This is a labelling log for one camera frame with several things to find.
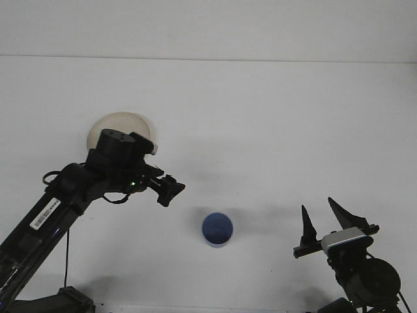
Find pale blue cup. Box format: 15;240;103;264
201;212;234;249

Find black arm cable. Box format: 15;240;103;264
42;171;134;290

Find pale round plate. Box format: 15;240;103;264
86;112;154;151

